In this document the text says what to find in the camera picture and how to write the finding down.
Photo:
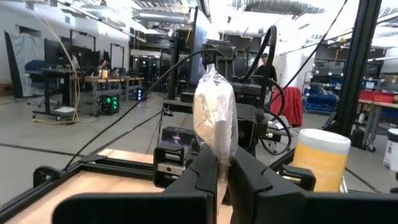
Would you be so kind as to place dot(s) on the blue office chair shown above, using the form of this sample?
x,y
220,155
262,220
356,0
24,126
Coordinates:
x,y
38,71

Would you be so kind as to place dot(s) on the workbench with grey legs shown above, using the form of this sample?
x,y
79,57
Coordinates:
x,y
376,105

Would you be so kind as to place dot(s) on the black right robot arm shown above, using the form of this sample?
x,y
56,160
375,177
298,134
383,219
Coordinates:
x,y
248,93

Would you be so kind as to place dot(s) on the black aluminium table frame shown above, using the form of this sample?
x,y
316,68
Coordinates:
x,y
359,62

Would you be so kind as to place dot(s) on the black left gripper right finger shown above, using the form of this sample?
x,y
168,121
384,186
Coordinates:
x,y
295,208

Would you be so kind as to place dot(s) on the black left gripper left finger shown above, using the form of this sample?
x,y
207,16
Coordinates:
x,y
155,208

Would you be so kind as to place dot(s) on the black perforated computer case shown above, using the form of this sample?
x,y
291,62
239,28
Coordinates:
x,y
177,135

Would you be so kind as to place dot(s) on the computer tower blue light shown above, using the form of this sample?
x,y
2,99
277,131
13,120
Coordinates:
x,y
139,94

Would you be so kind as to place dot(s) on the grey tarp cover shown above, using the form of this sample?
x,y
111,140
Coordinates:
x,y
25,56

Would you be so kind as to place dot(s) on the red cloth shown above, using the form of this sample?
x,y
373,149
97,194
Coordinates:
x,y
292,105

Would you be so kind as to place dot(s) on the red storage bins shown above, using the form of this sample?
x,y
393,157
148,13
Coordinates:
x,y
376,96

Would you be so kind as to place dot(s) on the blue storage bin shelf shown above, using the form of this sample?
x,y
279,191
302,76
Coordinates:
x,y
320,99

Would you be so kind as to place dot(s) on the yellow wipes canister white lid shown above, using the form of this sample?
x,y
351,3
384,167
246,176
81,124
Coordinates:
x,y
320,161

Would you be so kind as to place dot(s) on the plastic-wrapped orange toothbrush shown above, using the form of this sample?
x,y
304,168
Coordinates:
x,y
214,118

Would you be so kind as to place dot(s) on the person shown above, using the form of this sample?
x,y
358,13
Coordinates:
x,y
267,71

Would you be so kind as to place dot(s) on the black standing desk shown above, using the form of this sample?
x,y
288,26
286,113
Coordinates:
x,y
46,93

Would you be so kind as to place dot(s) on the white bucket black lid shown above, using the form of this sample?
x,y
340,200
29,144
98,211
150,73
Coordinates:
x,y
391,152

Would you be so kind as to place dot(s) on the computer tower green lights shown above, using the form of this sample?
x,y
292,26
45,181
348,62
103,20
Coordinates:
x,y
109,104

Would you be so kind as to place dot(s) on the white flat box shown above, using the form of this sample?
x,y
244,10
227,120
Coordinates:
x,y
64,110

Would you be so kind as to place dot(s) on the grey monitor panel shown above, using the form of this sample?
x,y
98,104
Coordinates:
x,y
199,46

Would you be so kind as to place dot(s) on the wooden workbench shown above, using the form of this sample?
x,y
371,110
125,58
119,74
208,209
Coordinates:
x,y
109,80

